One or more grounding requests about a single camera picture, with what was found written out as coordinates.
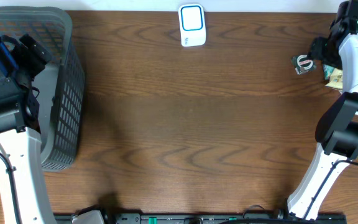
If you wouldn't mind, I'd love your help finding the dark round-label can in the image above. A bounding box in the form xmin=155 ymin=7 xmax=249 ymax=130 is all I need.
xmin=291 ymin=54 xmax=316 ymax=75

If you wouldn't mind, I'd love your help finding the orange wet wipes pack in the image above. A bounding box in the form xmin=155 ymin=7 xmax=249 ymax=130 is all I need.
xmin=325 ymin=68 xmax=343 ymax=91

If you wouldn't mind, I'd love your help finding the teal small tissue pack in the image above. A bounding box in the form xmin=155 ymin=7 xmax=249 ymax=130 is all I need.
xmin=323 ymin=64 xmax=335 ymax=80

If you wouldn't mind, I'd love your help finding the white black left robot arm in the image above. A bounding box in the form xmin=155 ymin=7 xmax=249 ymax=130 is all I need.
xmin=0 ymin=22 xmax=103 ymax=223

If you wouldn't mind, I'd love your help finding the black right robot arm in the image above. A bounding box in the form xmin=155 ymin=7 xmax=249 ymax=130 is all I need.
xmin=281 ymin=16 xmax=358 ymax=222

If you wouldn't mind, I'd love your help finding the dark grey plastic basket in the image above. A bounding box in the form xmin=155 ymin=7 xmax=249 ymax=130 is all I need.
xmin=0 ymin=6 xmax=85 ymax=172

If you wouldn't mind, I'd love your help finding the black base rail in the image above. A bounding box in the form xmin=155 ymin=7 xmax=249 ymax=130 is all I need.
xmin=54 ymin=213 xmax=347 ymax=224

